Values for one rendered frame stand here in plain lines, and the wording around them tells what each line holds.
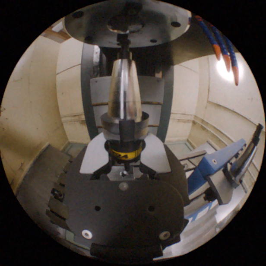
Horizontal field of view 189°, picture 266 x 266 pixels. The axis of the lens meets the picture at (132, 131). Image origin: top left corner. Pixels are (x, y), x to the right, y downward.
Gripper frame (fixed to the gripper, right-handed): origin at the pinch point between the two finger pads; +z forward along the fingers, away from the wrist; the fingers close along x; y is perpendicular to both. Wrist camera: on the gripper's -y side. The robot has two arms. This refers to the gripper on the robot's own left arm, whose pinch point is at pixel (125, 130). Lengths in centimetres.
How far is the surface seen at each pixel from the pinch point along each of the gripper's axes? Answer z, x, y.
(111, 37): 1.2, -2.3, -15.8
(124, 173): 9.5, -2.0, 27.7
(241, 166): -12.4, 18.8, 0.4
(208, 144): 35, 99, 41
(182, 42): 12.9, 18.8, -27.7
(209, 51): 8.5, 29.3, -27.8
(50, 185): -2, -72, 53
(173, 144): 75, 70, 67
